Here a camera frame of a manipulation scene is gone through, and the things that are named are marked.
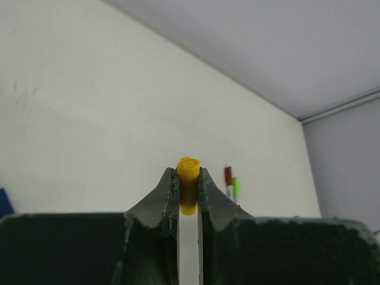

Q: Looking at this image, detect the brown cap marker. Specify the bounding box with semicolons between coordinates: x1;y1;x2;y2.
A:
224;166;233;199

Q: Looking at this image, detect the blue pen cap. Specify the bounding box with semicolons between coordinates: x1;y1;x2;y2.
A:
0;188;14;219

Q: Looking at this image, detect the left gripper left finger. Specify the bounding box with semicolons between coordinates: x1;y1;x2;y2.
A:
1;168;179;284

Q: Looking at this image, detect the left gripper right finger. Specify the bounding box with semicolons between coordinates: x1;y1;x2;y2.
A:
198;169;379;284

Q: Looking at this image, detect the light green cap marker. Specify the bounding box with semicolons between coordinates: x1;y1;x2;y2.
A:
232;177;241;204

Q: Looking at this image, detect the yellow pen cap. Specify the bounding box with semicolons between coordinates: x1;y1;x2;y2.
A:
176;157;201;216

